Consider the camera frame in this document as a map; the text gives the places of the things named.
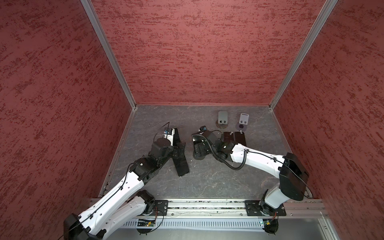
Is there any wooden round base phone stand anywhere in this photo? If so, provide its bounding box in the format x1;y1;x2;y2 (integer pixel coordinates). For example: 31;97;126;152
216;111;229;129

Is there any maroon edged reflective phone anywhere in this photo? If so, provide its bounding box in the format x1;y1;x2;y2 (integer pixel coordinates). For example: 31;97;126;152
234;131;247;147

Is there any purple round base phone stand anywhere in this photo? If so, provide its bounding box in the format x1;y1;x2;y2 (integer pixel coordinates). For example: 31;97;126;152
236;113;249;132

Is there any black phone with white tag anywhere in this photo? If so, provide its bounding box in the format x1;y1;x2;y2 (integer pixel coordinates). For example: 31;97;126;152
222;132;235;143

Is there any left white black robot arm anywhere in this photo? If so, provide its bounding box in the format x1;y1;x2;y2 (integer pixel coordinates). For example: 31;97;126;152
61;138;186;240

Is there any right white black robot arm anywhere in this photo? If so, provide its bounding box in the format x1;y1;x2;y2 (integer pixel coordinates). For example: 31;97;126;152
192;128;309;216

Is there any dark round centre stand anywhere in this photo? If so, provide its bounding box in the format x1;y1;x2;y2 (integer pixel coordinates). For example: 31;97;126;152
193;151;207;161

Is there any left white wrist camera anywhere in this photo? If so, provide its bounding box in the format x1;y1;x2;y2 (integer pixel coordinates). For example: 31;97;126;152
163;128;175;146

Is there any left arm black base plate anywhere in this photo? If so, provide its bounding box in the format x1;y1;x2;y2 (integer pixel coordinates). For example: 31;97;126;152
142;200;169;217

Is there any aluminium front rail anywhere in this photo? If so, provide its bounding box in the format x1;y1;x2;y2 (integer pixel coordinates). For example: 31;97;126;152
157;198;330;219

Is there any white slotted cable duct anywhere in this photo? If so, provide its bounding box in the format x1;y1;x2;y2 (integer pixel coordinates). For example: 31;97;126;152
121;218;265;231

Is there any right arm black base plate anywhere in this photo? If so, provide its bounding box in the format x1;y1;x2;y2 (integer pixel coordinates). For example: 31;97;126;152
245;200;287;217

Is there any left aluminium corner post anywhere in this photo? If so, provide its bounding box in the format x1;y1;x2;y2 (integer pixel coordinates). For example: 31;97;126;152
81;0;137;111

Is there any aluminium corner post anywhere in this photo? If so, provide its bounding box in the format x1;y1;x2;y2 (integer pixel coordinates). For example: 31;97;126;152
81;0;137;111
269;0;338;112

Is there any right aluminium corner post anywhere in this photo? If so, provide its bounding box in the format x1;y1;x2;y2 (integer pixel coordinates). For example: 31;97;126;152
269;0;338;112

